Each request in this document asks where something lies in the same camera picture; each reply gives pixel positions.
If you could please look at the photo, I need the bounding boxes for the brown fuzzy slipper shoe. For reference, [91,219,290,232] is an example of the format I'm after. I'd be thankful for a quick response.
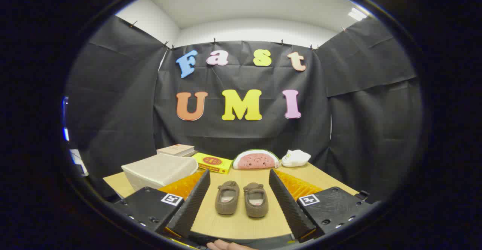
[215,181,240,215]
[243,183,269,218]

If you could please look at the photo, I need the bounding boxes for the black backdrop cloth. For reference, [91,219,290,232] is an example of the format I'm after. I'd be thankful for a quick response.
[64,15,424,205]

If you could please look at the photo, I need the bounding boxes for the yellow book with red circle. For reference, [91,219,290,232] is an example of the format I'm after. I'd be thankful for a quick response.
[192,152,233,174]

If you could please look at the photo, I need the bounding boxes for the beige cover book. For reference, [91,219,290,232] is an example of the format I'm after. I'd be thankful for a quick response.
[157,144,195,156]

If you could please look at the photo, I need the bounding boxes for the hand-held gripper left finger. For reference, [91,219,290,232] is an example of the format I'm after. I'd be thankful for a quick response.
[112,169,211,243]

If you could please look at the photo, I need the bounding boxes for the watermelon slice plush toy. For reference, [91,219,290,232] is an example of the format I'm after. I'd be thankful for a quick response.
[232,149,280,169]

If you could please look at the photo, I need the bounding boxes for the white plastic device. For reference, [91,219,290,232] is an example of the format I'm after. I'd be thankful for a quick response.
[70,149,89,177]

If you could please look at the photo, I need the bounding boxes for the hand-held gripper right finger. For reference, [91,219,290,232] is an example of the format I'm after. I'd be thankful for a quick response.
[268,169,372,242]

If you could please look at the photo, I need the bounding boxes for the white plush toy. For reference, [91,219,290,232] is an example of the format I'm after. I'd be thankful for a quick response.
[281,149,311,168]

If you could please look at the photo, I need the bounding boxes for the small ceiling light panel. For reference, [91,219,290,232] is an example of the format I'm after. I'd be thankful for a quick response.
[347,7,368,21]

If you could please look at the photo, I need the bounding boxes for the cream fabric storage box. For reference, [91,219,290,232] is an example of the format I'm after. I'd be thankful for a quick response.
[121,153,199,191]

